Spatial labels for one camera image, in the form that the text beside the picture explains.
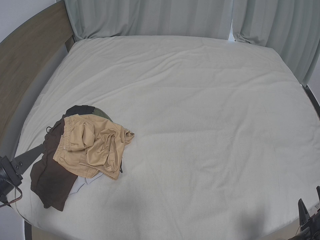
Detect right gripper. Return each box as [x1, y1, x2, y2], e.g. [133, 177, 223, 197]
[298, 186, 320, 234]

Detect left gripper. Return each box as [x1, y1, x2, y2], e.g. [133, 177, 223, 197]
[0, 144, 43, 186]

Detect tan shorts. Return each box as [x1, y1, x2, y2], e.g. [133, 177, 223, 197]
[53, 114, 135, 181]

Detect bed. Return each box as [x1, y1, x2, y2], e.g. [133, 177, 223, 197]
[0, 0, 320, 240]

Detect brown garment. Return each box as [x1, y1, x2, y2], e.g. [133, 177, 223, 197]
[30, 120, 78, 212]

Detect pale grey garment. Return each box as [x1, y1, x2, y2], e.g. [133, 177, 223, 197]
[67, 162, 125, 197]

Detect black garment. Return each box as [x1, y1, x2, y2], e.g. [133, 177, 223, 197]
[65, 105, 96, 117]

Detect green garment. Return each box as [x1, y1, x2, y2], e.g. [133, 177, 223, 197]
[92, 107, 112, 122]

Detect pale green curtain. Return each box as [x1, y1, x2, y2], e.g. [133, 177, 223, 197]
[232, 0, 320, 87]
[54, 0, 235, 42]

